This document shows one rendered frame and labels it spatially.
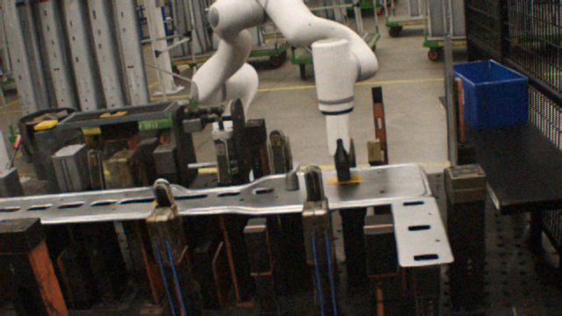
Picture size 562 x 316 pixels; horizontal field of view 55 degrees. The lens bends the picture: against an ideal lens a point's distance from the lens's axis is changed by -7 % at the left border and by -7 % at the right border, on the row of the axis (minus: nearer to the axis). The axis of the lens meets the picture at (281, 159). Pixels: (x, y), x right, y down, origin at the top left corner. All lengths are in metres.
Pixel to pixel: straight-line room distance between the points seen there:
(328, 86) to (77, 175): 0.80
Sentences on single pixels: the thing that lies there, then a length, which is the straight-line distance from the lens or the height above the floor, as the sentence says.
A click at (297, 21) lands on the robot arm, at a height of 1.40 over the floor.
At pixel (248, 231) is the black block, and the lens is 1.27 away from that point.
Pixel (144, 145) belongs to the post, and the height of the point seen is 1.09.
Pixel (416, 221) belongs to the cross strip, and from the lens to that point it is 1.20.
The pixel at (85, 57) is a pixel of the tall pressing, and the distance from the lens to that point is 6.18.
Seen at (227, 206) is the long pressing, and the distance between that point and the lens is 1.39.
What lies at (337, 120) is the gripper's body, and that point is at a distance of 1.32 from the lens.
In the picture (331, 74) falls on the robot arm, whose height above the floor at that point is 1.28.
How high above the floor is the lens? 1.53
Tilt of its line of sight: 19 degrees down
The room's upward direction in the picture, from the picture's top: 8 degrees counter-clockwise
